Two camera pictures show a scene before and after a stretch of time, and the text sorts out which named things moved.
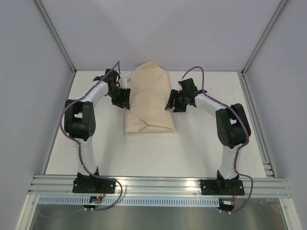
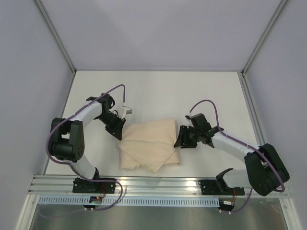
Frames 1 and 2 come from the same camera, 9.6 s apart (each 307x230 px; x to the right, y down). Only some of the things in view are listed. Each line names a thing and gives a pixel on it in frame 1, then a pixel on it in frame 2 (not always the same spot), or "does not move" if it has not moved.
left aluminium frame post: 46,18 does not move
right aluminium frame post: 264,36 does not move
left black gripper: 123,101 to 117,130
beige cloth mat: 149,86 to 149,143
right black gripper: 177,99 to 186,136
